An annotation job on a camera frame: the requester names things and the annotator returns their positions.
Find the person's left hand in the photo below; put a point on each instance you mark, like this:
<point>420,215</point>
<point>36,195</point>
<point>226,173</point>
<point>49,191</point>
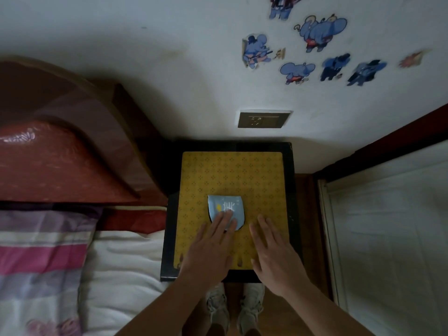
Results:
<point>206,255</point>

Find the person's right hand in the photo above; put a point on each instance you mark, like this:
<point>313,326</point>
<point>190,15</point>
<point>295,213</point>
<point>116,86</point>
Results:
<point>278,262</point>

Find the person's right middle finger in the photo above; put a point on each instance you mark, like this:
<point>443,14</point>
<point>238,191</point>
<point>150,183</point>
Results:
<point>266,229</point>

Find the person's left thumb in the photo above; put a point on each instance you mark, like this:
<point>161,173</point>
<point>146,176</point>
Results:
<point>229,263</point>

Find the person's left little finger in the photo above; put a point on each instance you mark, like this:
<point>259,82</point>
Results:
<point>200,235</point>

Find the person's left middle finger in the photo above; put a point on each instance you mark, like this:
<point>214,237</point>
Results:
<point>223,223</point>

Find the person's right little finger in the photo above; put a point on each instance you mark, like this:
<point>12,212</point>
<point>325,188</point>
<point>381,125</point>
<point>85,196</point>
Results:
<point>287,251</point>

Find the person's right thumb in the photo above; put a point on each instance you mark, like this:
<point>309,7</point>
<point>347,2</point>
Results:
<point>256,267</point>

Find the person's left forearm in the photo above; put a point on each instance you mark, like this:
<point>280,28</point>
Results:
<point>168,307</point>

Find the person's right forearm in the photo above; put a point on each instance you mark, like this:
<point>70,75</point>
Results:
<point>322,311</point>

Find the light blue printed packet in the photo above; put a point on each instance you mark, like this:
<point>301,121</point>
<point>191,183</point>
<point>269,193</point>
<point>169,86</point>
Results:
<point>224,204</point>

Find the person's right white shoe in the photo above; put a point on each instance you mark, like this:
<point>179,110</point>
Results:
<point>251,307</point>

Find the person's white shoe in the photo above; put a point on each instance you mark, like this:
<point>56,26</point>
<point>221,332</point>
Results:
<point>251,307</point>
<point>217,306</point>

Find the person's left white shoe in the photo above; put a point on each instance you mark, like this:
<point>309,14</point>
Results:
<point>217,306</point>

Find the black bedside table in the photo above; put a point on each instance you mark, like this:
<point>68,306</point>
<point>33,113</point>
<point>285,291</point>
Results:
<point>295,192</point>

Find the yellow patterned table mat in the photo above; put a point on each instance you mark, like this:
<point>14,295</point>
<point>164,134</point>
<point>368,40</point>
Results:
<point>231,174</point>

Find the red bed blanket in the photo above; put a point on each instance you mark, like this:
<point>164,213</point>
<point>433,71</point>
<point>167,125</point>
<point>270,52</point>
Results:
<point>133,218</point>

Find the white bed sheet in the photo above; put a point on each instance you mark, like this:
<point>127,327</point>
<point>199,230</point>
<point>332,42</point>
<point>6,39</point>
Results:
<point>119,279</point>

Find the red-brown padded bed headboard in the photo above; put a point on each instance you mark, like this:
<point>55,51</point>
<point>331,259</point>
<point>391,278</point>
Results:
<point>63,153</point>

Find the pink purple striped pillow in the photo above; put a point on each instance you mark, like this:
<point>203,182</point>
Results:
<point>38,262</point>

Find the cluster of blue elephant stickers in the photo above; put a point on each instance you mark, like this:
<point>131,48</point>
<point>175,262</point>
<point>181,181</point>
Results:
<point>320,31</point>

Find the wall power socket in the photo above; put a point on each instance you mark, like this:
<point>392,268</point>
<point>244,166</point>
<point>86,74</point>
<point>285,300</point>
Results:
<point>263,119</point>

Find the dark red wooden frame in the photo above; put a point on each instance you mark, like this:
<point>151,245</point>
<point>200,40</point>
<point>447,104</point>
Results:
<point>385,143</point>

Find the red wall sticker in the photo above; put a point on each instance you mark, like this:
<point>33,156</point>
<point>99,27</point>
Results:
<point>413,59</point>

